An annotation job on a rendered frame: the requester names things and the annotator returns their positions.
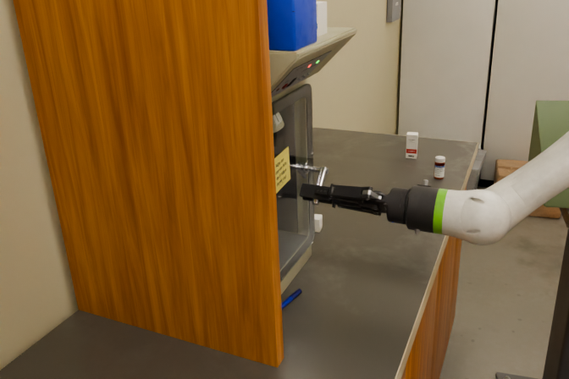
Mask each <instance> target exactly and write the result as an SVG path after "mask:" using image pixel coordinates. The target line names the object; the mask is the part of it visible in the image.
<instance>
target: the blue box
mask: <svg viewBox="0 0 569 379"><path fill-rule="evenodd" d="M267 8H268V42H269V50H274V51H296V50H298V49H301V48H303V47H306V46H308V45H311V44H313V43H315V42H316V41H317V0H267Z"/></svg>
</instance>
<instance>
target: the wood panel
mask: <svg viewBox="0 0 569 379"><path fill-rule="evenodd" d="M13 1H14V8H15V13H16V17H17V20H18V25H19V33H20V36H21V41H22V45H23V49H24V53H25V61H26V65H27V69H28V73H29V77H30V84H31V89H32V93H33V97H34V101H35V105H36V112H37V117H38V121H39V125H40V129H41V137H42V141H43V145H44V149H45V153H46V157H47V165H48V169H49V173H50V177H51V181H52V188H53V193H54V197H55V201H56V205H57V209H58V217H59V221H60V225H61V229H62V233H63V237H64V245H65V249H66V253H67V257H68V262H69V269H70V273H71V277H72V281H73V285H74V290H75V297H76V301H77V305H78V310H82V311H85V312H88V313H92V314H94V315H98V316H102V317H106V318H108V319H112V320H115V321H120V322H123V323H126V324H129V325H132V326H135V327H140V328H144V329H146V330H149V331H153V332H158V333H161V334H164V335H167V336H170V337H173V338H178V339H181V340H185V341H187V342H190V343H195V344H199V345H201V346H205V347H208V348H210V349H216V350H219V351H222V352H225V353H228V354H233V355H236V356H240V357H242V358H246V359H249V360H254V361H256V362H260V363H263V364H266V365H271V366H274V367H277V368H278V367H279V365H280V363H281V361H282V360H283V358H284V340H283V322H282V305H281V287H280V270H279V236H278V218H277V200H276V182H275V165H274V147H273V113H272V95H271V77H270V60H269V42H268V8H267V0H13Z"/></svg>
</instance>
